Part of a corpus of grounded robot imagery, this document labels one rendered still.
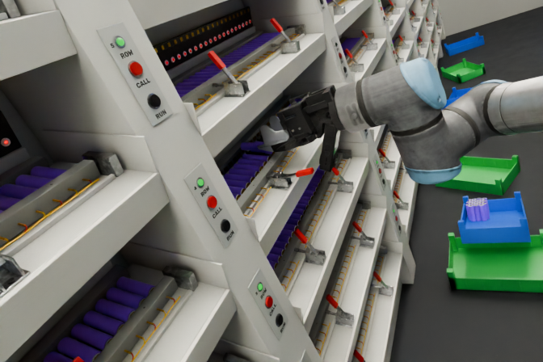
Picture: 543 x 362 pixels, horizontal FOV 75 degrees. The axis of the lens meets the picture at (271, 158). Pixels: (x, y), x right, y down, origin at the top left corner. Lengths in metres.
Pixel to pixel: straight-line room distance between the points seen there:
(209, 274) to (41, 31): 0.36
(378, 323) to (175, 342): 0.78
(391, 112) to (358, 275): 0.54
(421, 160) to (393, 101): 0.12
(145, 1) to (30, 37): 0.17
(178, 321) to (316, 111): 0.43
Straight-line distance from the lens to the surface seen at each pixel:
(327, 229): 0.89
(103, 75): 0.45
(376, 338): 1.17
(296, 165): 0.77
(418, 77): 0.61
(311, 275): 0.79
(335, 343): 0.93
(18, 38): 0.42
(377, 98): 0.63
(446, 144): 0.67
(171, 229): 0.52
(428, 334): 1.35
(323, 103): 0.68
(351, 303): 0.99
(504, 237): 1.44
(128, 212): 0.43
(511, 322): 1.36
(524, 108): 0.67
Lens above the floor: 1.07
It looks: 21 degrees down
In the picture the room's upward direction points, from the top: 25 degrees counter-clockwise
